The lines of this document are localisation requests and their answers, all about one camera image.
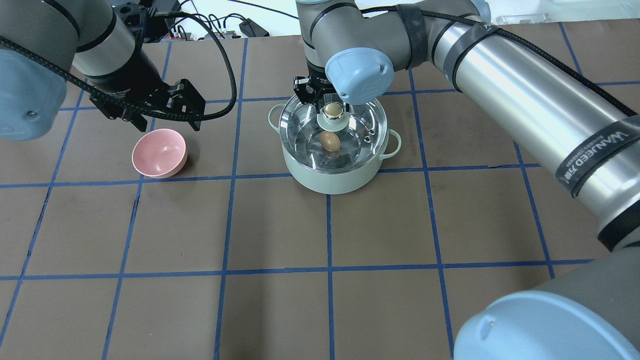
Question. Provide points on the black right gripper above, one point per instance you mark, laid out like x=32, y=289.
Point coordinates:
x=303, y=90

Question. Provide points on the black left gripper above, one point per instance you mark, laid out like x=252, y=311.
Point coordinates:
x=129, y=75

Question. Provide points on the brown egg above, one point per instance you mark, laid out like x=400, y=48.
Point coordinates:
x=329, y=141

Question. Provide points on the glass pot lid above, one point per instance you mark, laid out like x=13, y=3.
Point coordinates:
x=363, y=135

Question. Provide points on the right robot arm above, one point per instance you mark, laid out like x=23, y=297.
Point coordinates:
x=586, y=138

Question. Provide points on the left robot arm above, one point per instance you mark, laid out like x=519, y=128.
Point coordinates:
x=97, y=46

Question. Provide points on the mint green cooking pot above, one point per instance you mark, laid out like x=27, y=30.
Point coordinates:
x=342, y=183

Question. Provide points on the pink bowl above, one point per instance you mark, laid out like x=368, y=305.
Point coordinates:
x=160, y=154

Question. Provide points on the black power adapter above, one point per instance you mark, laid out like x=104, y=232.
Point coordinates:
x=251, y=29

